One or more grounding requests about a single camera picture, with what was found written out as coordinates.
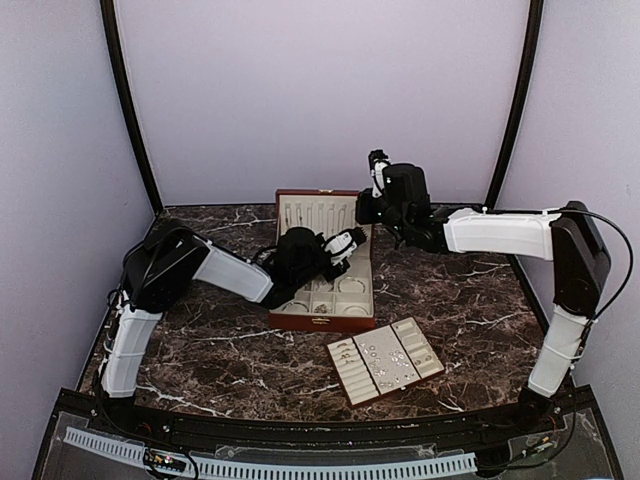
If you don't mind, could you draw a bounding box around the red wooden jewelry box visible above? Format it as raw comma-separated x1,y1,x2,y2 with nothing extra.
268,189,375,333

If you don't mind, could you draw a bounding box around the red jewelry tray insert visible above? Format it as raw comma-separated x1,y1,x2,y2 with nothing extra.
326,317,445,408

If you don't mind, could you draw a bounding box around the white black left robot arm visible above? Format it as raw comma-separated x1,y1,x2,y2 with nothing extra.
96,221,367,436

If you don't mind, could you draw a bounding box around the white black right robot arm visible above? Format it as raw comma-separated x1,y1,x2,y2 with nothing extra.
356,150,611,434

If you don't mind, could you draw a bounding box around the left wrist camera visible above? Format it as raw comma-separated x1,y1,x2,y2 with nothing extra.
324,227,368,260

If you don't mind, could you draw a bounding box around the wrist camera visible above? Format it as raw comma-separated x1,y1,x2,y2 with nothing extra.
324,227,368,260
368,149,391,198

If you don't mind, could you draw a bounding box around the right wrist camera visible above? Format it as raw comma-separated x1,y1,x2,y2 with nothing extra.
368,149,391,198

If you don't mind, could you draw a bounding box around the black front table rail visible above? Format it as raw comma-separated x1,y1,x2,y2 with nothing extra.
102,403,524,451

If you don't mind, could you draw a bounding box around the right black frame post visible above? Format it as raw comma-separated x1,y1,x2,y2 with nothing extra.
482,0,545,216

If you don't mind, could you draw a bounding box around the black frame post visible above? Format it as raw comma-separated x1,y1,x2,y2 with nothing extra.
482,0,545,216
99,0,164,216

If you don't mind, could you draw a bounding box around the white slotted cable duct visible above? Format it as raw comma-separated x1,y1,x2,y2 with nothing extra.
62,427,478,480

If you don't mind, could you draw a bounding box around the left black frame post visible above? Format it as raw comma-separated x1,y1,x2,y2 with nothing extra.
99,0,164,216

